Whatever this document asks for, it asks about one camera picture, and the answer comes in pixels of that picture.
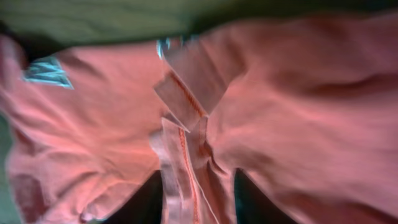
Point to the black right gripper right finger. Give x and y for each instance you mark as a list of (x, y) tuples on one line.
[(252, 206)]

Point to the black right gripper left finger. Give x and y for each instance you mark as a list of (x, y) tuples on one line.
[(144, 207)]

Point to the red soccer t-shirt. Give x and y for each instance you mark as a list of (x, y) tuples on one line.
[(307, 109)]

